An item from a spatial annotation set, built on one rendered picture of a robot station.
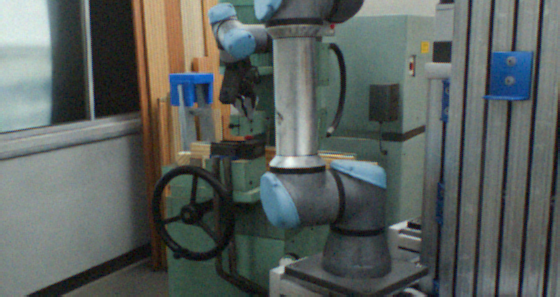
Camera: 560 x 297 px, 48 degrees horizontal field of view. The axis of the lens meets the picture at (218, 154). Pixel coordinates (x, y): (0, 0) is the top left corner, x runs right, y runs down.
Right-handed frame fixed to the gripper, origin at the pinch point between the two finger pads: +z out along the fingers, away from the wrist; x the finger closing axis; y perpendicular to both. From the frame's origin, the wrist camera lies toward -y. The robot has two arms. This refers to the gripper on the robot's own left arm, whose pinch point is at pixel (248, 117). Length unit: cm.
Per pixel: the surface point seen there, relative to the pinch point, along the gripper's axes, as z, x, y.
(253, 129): 13.1, 6.5, 10.8
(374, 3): 84, 38, 237
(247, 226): 30.3, 1.0, -16.2
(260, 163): 12.6, -3.5, -5.9
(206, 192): 15.2, 10.0, -18.4
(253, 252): 37.3, -1.0, -20.3
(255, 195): 16.1, -5.5, -16.2
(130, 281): 139, 124, 25
